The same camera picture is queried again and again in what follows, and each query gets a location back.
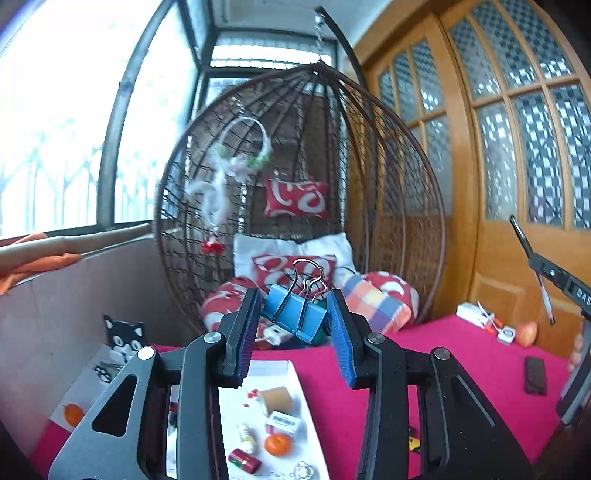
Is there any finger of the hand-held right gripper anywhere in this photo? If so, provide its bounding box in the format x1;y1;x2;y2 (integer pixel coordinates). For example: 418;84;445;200
527;251;572;295

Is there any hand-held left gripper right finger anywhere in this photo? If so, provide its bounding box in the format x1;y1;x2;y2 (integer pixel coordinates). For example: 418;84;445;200
325;289;536;480

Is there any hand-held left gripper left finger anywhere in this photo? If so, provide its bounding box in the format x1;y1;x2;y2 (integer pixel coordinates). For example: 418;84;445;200
48;287;262;480

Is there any red white pen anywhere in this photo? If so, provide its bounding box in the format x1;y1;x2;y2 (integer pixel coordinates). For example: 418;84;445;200
510;216;556;325

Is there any blue binder clip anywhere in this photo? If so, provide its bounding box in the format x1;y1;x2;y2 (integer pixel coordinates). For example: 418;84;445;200
261;258;331;344

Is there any beige tape roll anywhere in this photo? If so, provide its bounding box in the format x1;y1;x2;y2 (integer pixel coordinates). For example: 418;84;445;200
256;387;295;416

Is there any white shallow box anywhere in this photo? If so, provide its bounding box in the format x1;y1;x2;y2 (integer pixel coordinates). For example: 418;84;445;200
166;360;331;480

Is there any white charger plug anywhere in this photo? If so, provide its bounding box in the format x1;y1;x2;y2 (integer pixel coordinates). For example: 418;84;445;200
264;410;303;435

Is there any person's right hand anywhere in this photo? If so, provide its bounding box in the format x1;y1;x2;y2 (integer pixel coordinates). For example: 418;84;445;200
567;335;585;373

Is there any small white pouch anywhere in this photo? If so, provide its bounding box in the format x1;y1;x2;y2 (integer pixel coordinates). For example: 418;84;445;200
256;323;286;347

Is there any black rectangular block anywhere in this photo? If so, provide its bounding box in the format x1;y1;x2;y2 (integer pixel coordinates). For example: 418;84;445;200
525;356;548;396

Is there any red white round cushion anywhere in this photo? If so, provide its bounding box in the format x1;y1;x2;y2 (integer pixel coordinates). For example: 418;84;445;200
362;271;420;319
202;277;252;330

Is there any plaid cloth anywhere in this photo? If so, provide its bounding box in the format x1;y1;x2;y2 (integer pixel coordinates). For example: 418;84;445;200
330;272;411;333

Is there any peach coloured fruit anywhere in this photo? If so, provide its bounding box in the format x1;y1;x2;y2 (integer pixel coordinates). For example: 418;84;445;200
515;320;539;348

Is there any small white box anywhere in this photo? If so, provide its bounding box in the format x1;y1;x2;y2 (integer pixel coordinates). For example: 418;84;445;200
456;302;490;325

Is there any white pillow with red print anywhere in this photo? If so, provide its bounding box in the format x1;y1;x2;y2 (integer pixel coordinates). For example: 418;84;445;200
233;232;356;296

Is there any small white bottle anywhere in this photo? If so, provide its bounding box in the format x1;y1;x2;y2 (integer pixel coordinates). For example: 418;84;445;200
237;424;257;454

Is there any magenta tablecloth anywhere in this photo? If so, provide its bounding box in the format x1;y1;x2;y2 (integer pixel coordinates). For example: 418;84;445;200
30;314;578;480

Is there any small red can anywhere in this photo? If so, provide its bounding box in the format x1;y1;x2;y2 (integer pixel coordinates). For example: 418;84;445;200
228;448;262;475

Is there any wooden glass door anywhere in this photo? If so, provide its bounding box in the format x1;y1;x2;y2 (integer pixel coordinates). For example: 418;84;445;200
365;0;591;361

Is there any black white cat figure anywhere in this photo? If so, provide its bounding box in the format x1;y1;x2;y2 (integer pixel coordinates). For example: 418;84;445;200
92;315;149;384

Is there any small red white pillow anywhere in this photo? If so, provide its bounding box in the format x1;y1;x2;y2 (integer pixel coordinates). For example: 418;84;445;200
264;178;331;217

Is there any brown wicker hanging chair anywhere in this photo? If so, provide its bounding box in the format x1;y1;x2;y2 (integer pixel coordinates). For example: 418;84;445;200
154;65;448;352

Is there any white paper sheet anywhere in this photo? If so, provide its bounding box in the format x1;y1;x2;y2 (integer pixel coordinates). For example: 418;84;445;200
48;344;139;430

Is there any white feather dreamcatcher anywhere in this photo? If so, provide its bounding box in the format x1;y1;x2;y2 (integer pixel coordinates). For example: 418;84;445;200
187;115;273;256

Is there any beige cardboard panel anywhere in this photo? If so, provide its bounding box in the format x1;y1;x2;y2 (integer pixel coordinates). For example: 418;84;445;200
0;226;185;457

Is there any orange cloth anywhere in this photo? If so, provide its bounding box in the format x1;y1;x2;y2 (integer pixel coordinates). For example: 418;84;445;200
0;233;84;296

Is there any metal chair stand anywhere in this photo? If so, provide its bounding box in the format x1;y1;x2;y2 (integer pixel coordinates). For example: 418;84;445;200
97;0;370;232

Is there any window with grille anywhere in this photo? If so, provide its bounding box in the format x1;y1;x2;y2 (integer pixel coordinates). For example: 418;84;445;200
0;0;208;241

